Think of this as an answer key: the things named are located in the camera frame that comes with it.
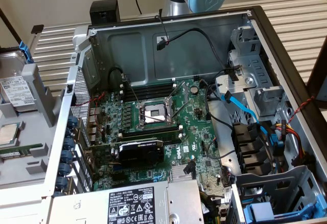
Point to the hard disk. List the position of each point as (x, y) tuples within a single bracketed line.
[(15, 88)]

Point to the blue plastic disk carrier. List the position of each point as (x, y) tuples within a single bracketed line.
[(259, 210)]

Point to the metal socket cover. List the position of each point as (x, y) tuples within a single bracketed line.
[(170, 106)]

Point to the CPU socket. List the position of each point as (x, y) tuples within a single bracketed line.
[(153, 112)]

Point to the thin metal locking lever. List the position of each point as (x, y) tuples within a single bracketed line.
[(130, 89), (154, 117)]

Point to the black RAM slot bank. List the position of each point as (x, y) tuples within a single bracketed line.
[(148, 89), (148, 132)]

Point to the round coin cell battery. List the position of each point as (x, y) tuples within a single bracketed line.
[(195, 89)]

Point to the green motherboard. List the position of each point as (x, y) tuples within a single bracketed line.
[(184, 134)]

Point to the black graphics card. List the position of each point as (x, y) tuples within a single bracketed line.
[(140, 153)]

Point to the open metal PC case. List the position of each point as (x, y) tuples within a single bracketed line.
[(127, 55)]

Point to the silver chipset heatsink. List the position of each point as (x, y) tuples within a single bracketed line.
[(177, 174)]

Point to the blue card retention latch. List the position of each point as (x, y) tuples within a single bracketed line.
[(66, 155), (69, 143), (63, 169), (72, 120), (61, 182)]

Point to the metal drive cage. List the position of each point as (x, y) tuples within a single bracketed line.
[(255, 65)]

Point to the black box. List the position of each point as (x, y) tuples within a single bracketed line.
[(104, 11)]

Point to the grey power supply unit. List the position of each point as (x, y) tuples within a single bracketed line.
[(127, 203)]

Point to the grey parts rack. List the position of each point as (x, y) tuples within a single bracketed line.
[(33, 132)]

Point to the small black end cap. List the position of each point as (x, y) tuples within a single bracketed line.
[(37, 28)]

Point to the green RAM stick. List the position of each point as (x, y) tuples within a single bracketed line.
[(20, 150)]

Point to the brown wooden furniture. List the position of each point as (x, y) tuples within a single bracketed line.
[(319, 80)]

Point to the silver CPU chip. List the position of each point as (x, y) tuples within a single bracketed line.
[(9, 135)]

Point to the black ribbed plastic bracket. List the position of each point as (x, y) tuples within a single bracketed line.
[(245, 142)]

